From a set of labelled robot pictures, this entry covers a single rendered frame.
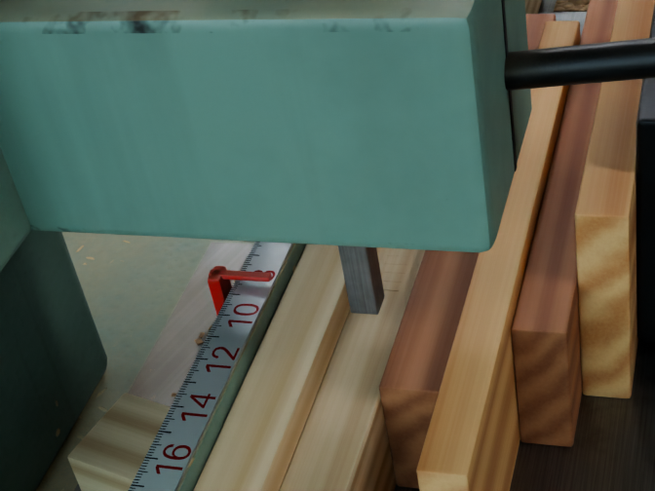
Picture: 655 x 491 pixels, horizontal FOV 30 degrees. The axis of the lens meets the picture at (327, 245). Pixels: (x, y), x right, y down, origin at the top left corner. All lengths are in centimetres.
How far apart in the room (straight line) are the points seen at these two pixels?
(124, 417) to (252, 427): 18
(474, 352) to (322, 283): 7
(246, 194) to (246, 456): 7
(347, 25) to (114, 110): 7
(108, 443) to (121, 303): 15
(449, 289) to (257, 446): 9
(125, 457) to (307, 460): 17
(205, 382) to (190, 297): 29
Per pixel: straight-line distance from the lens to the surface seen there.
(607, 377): 41
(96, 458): 52
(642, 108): 38
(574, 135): 45
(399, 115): 30
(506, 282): 38
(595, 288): 39
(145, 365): 62
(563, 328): 37
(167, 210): 34
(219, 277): 39
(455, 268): 40
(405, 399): 37
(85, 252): 71
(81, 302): 59
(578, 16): 64
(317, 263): 41
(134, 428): 53
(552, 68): 32
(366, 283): 37
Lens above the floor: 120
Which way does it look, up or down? 37 degrees down
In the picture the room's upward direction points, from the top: 11 degrees counter-clockwise
